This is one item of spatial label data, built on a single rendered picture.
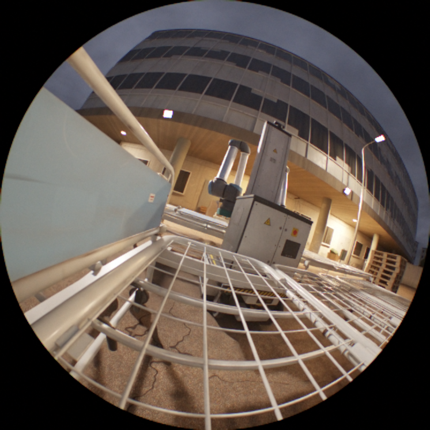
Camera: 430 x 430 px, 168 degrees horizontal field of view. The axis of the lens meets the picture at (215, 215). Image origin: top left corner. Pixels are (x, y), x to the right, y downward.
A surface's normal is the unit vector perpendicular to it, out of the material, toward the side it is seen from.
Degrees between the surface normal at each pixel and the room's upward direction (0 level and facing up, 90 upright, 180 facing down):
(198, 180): 90
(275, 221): 90
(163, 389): 0
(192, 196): 90
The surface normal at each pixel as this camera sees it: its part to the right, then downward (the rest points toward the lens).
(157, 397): 0.32, -0.95
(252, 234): 0.17, 0.07
